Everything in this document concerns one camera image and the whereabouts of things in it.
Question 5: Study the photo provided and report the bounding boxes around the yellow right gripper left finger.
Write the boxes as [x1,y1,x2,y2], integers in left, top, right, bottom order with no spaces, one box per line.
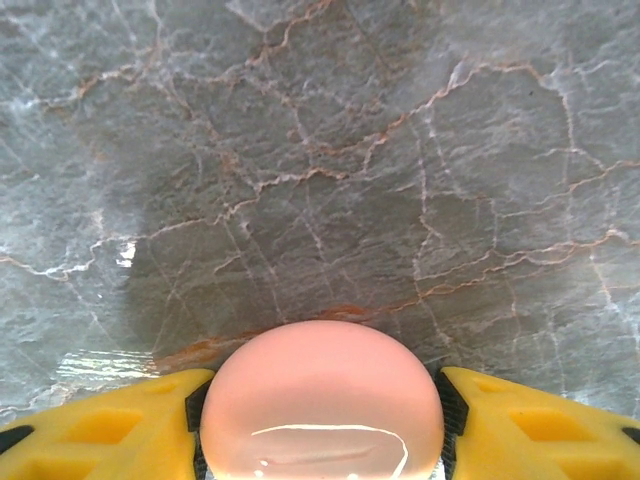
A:
[0,368,217,480]

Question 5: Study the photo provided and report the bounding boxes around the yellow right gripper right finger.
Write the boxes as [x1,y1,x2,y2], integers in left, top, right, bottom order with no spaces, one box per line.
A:
[434,365,640,480]

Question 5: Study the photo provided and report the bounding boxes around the pink round earbud charging case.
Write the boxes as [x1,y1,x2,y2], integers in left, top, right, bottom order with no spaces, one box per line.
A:
[199,319,446,480]

